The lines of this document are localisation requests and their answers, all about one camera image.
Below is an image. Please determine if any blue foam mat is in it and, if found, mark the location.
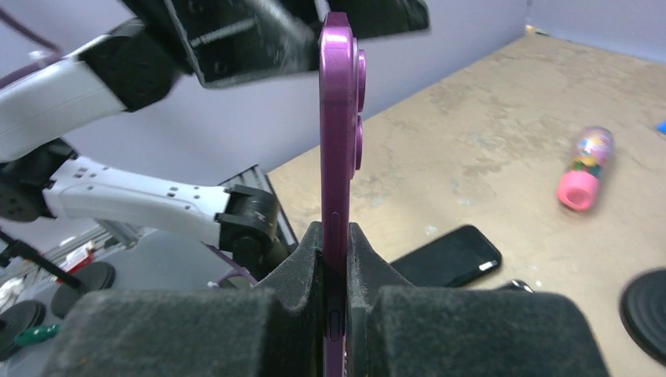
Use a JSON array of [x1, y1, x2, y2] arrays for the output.
[[655, 121, 666, 134]]

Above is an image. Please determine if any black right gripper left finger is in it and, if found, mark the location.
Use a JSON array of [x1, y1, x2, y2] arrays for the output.
[[42, 221, 324, 376]]

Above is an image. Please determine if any pink patterned bottle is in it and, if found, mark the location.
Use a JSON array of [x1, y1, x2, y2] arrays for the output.
[[556, 126, 615, 212]]

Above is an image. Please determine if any black phone purple edge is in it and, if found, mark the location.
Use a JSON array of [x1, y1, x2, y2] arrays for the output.
[[319, 12, 366, 376]]

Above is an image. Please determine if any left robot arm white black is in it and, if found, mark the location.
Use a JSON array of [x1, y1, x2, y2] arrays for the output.
[[1, 1, 434, 280]]

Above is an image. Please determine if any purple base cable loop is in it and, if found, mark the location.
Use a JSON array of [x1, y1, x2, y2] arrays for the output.
[[205, 244, 260, 290]]

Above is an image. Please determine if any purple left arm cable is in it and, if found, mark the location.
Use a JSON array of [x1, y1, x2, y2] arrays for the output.
[[0, 5, 64, 90]]

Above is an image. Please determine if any black phone white stripe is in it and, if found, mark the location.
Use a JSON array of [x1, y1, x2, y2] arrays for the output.
[[391, 225, 503, 287]]

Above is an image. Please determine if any black round weights background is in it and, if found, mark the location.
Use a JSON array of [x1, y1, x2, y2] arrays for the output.
[[1, 262, 115, 361]]

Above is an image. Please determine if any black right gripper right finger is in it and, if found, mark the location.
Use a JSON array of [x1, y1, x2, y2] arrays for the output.
[[346, 223, 609, 376]]

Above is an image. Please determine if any black round base phone stand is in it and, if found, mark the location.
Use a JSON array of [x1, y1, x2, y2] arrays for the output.
[[619, 269, 665, 366]]

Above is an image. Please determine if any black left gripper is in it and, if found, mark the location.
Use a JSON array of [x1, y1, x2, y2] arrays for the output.
[[123, 0, 430, 88]]

